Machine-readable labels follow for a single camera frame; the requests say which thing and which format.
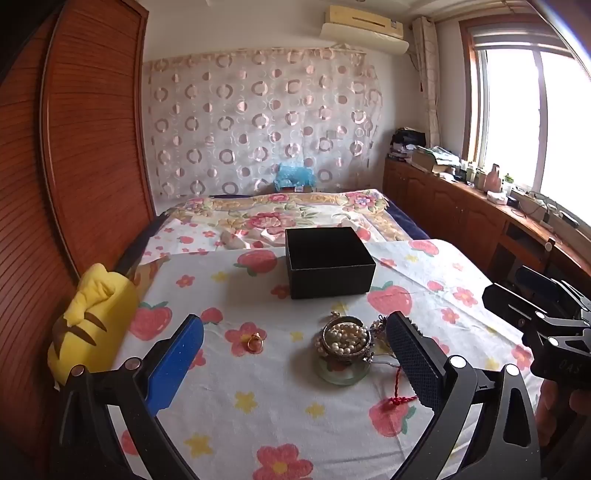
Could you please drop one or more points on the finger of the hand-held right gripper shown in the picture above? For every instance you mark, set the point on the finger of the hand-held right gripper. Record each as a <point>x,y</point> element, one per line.
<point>538,280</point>
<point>512,304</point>

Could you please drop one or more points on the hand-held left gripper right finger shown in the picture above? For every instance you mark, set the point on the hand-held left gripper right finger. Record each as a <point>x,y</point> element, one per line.
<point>413,364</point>

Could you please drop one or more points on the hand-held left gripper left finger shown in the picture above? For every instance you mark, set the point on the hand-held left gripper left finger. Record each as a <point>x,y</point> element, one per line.
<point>175,364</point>

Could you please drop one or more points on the pale green glass bangle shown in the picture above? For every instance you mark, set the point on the pale green glass bangle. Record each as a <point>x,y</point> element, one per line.
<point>344,376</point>

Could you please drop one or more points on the black cardboard box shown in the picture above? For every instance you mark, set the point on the black cardboard box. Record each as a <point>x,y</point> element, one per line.
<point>328,263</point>

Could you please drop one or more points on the person's right hand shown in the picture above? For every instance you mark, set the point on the person's right hand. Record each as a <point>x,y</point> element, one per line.
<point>554,410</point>

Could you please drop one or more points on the white power strip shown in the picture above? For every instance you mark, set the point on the white power strip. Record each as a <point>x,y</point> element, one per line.
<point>540,205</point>

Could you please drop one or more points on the yellow plush toy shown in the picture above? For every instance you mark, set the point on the yellow plush toy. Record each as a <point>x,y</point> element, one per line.
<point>99,318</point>

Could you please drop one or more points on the strawberry printed sheet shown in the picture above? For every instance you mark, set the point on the strawberry printed sheet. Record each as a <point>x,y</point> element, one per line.
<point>258,415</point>

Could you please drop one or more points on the pink bottle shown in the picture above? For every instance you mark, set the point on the pink bottle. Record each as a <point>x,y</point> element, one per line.
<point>494,180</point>

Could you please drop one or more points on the brown wooden cabinet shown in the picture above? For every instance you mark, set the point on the brown wooden cabinet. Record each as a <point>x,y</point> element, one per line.
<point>443,207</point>

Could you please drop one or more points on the window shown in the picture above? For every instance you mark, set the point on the window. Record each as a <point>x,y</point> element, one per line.
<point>531,115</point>

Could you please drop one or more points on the floral blanket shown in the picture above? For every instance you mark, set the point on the floral blanket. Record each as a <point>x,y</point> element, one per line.
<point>277,217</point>

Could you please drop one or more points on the dark pile of clothes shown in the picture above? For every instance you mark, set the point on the dark pile of clothes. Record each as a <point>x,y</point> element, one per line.
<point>406,141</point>

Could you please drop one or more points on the blue plastic bag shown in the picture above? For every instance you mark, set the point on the blue plastic bag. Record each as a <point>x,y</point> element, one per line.
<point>293,175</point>

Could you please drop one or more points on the pale window curtain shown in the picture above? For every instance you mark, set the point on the pale window curtain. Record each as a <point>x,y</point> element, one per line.
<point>429,78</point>

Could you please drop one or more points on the brown wooden wardrobe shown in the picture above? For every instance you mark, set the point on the brown wooden wardrobe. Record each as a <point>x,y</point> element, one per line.
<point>92,138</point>

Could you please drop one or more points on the white air conditioner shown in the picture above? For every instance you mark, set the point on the white air conditioner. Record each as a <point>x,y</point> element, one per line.
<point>364,27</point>

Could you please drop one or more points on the circle patterned wall curtain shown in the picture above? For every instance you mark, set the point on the circle patterned wall curtain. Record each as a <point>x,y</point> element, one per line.
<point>258,120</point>

